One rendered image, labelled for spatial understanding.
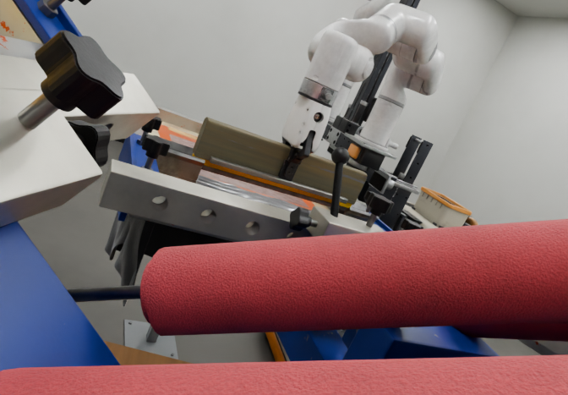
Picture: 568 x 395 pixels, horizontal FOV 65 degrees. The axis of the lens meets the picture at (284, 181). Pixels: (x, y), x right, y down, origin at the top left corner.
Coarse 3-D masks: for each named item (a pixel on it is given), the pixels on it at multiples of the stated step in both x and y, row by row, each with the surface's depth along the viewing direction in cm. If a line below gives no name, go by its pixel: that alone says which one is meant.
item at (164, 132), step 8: (160, 128) 126; (160, 136) 117; (168, 136) 121; (176, 136) 124; (184, 136) 129; (184, 144) 120; (192, 144) 124; (208, 176) 101; (216, 176) 104; (224, 176) 107; (232, 184) 103; (240, 184) 106
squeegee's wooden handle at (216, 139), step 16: (208, 128) 83; (224, 128) 84; (208, 144) 84; (224, 144) 85; (240, 144) 86; (256, 144) 87; (272, 144) 88; (208, 160) 85; (240, 160) 87; (256, 160) 88; (272, 160) 89; (304, 160) 92; (320, 160) 93; (304, 176) 93; (320, 176) 94; (352, 176) 97; (352, 192) 99
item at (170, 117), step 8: (160, 112) 135; (168, 112) 136; (176, 112) 139; (168, 120) 136; (176, 120) 137; (184, 120) 138; (192, 120) 139; (184, 128) 139; (192, 128) 140; (200, 128) 140; (128, 216) 65; (136, 216) 66; (168, 224) 68; (200, 232) 70; (232, 240) 73
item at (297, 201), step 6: (252, 186) 109; (258, 186) 111; (258, 192) 106; (264, 192) 108; (270, 192) 111; (276, 192) 113; (276, 198) 108; (282, 198) 110; (288, 198) 113; (294, 198) 115; (300, 198) 118; (294, 204) 110; (300, 204) 112; (306, 204) 115; (312, 204) 117
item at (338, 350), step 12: (288, 336) 67; (300, 336) 64; (312, 336) 62; (324, 336) 63; (336, 336) 65; (288, 348) 66; (300, 348) 63; (312, 348) 61; (324, 348) 60; (336, 348) 62; (300, 360) 62; (312, 360) 60
